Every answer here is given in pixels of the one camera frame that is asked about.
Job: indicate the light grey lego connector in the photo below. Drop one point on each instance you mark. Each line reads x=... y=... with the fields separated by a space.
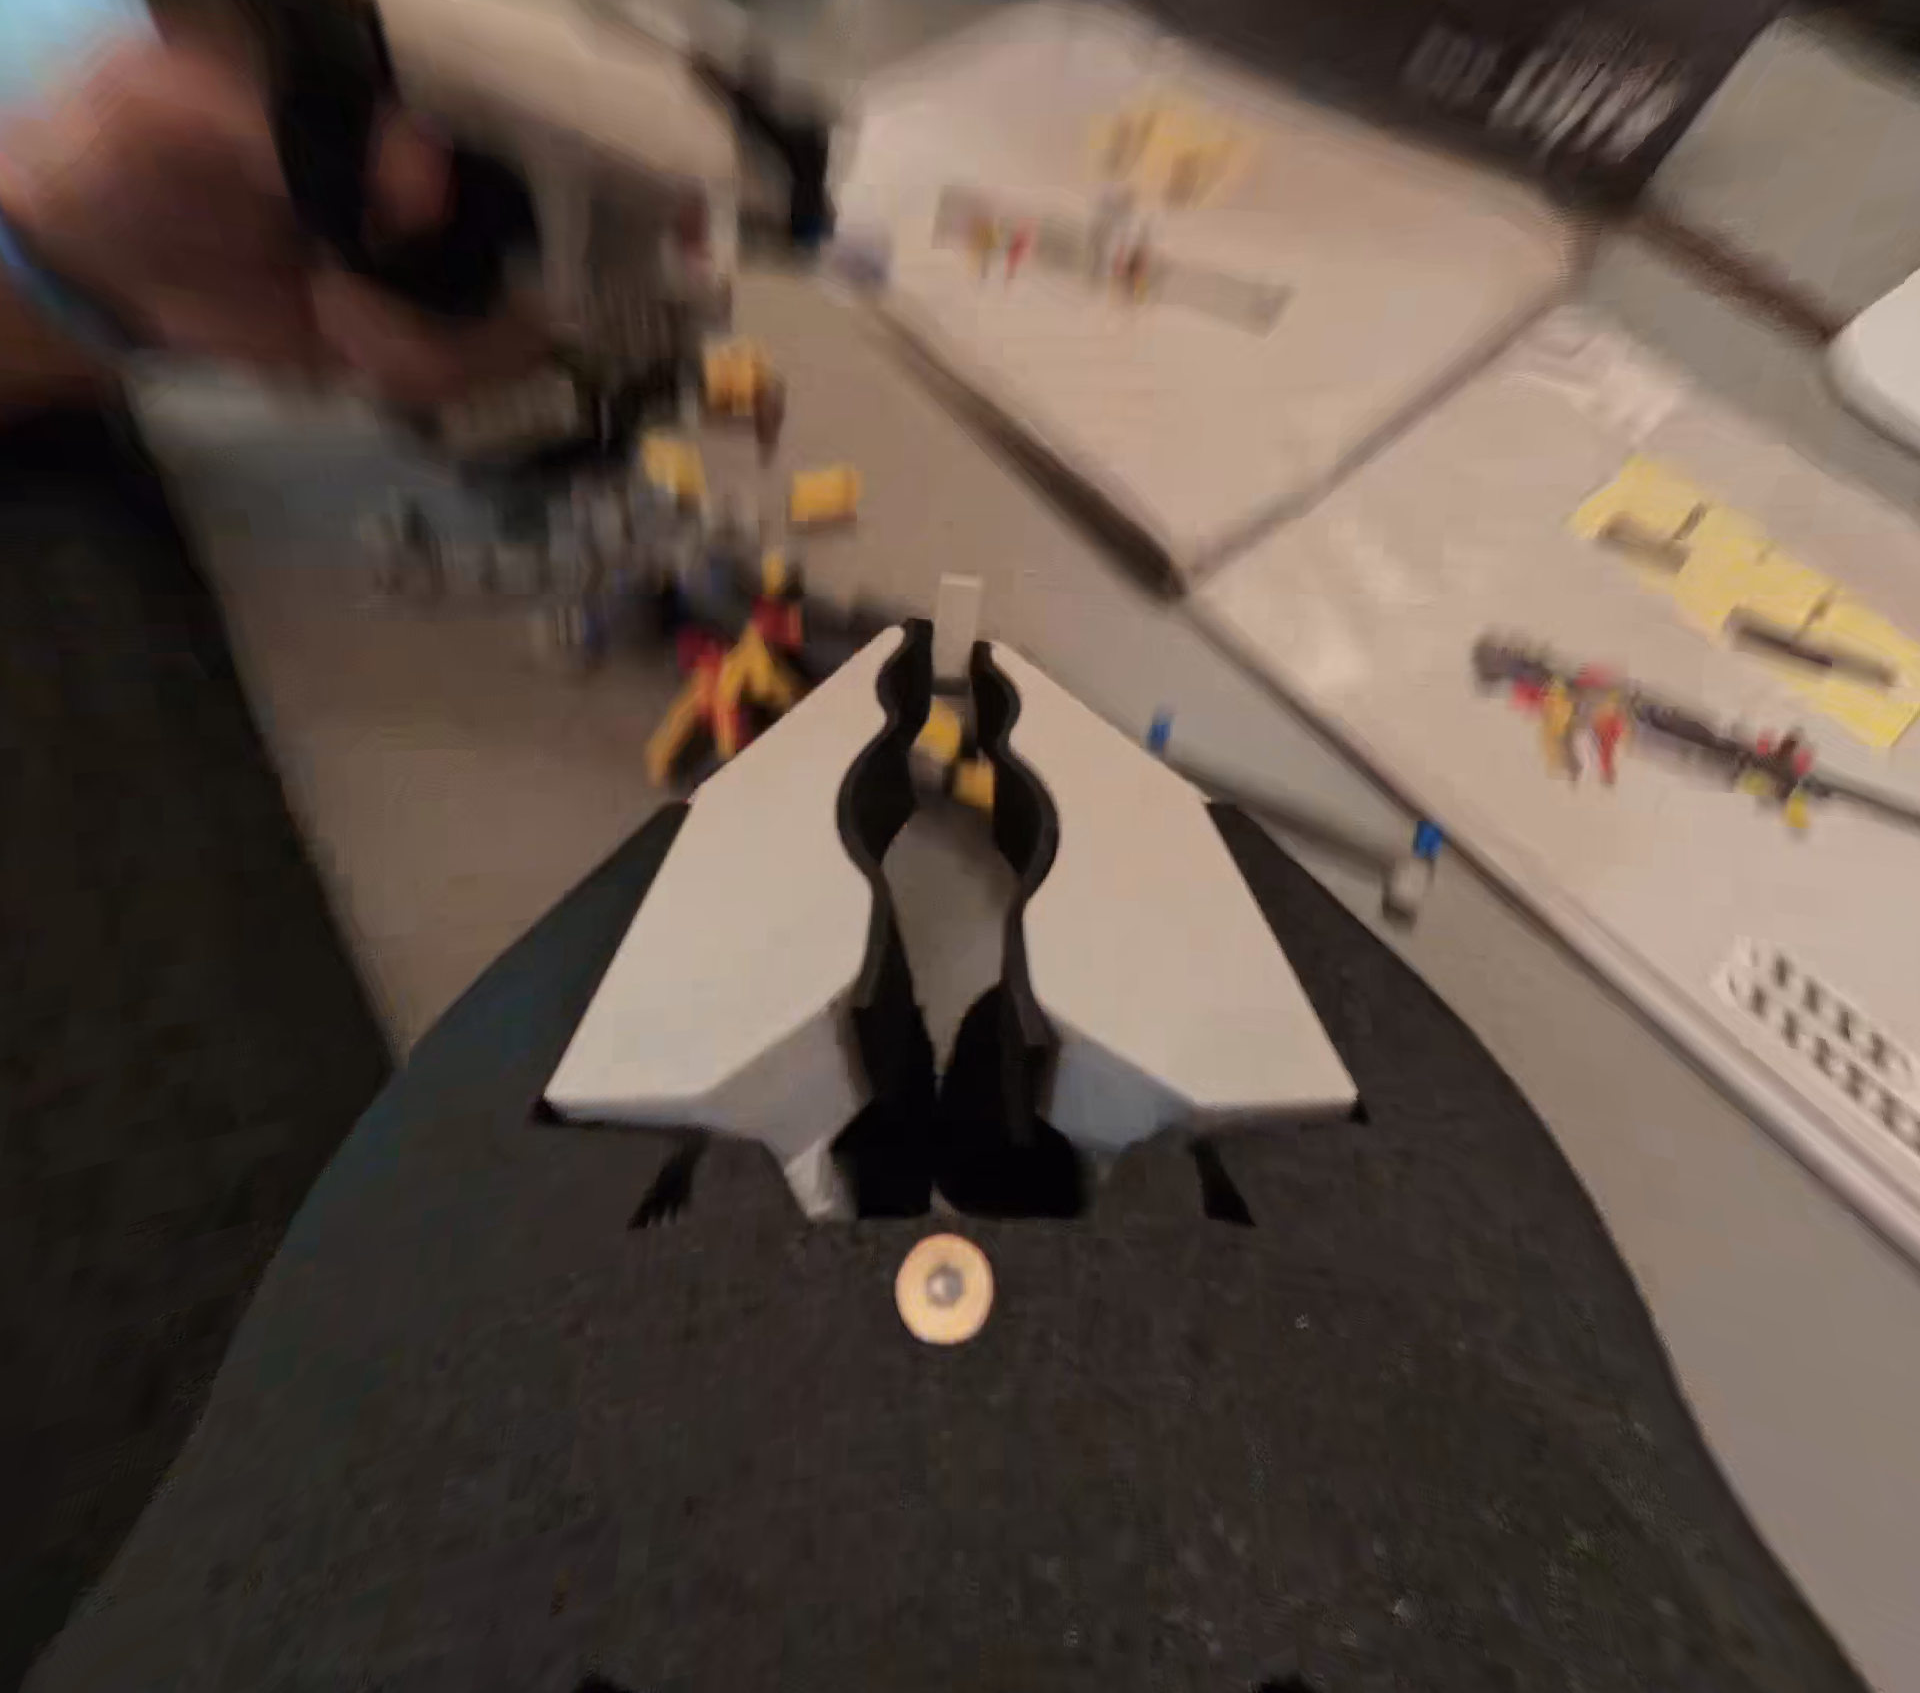
x=963 y=621

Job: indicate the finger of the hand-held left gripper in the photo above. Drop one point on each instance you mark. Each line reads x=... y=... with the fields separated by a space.
x=571 y=58

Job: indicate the black lego connector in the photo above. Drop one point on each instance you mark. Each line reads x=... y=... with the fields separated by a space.
x=783 y=157

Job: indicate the blue rubber wristband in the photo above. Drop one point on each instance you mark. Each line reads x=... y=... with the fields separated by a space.
x=39 y=281

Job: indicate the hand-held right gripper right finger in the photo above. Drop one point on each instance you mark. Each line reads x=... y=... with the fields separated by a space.
x=1200 y=973

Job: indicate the lego instruction booklet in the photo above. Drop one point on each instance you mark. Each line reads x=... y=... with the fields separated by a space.
x=1275 y=301

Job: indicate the person's left hand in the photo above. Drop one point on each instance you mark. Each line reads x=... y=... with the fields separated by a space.
x=182 y=209

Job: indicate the long grey Technic assembly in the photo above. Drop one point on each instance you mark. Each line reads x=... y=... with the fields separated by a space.
x=737 y=675

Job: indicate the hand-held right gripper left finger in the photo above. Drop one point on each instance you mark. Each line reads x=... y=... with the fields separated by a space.
x=708 y=973

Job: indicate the white stand with flat base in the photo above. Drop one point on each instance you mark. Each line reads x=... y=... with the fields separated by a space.
x=1881 y=366

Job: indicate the pile of lego beams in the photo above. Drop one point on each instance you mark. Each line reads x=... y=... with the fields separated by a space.
x=737 y=384

